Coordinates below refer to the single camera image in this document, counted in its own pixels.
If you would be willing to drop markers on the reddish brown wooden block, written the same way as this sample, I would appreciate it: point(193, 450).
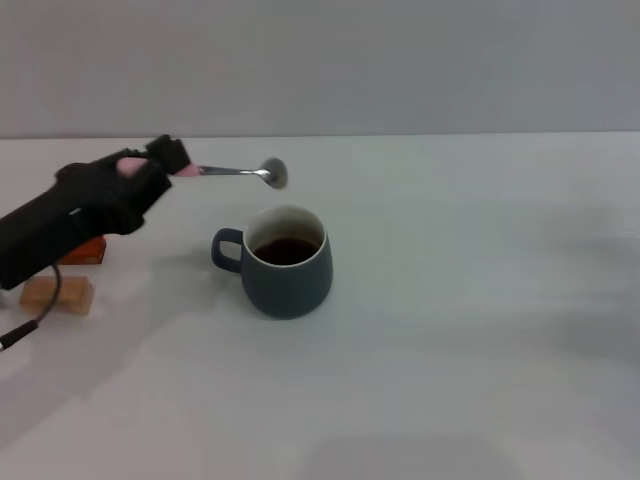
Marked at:
point(90, 252)

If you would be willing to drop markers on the light tan wooden block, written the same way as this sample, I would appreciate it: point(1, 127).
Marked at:
point(75, 297)

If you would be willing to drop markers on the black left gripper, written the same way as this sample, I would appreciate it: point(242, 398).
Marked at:
point(65, 215)

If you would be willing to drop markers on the dark grey ceramic coffee mug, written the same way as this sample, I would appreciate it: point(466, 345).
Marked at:
point(287, 285)

